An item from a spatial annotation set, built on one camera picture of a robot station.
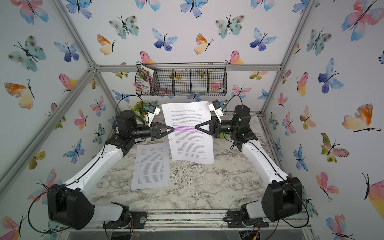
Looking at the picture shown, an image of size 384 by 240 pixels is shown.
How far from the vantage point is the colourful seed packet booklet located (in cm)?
88

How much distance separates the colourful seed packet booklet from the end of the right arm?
18.0 inches

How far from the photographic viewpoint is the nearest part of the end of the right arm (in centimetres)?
61
